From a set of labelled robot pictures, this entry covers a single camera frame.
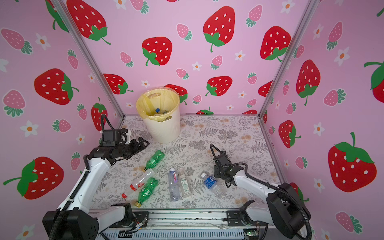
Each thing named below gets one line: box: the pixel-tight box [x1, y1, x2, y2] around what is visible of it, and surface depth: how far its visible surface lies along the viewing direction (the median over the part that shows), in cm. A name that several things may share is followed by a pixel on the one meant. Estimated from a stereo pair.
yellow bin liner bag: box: [136, 86, 180, 122], surface depth 100 cm
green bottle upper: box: [144, 149, 165, 170], surface depth 92 cm
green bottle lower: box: [134, 177, 159, 208], surface depth 80 cm
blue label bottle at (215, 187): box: [201, 172, 227, 198], surface depth 83 cm
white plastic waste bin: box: [143, 96, 181, 144], surface depth 98 cm
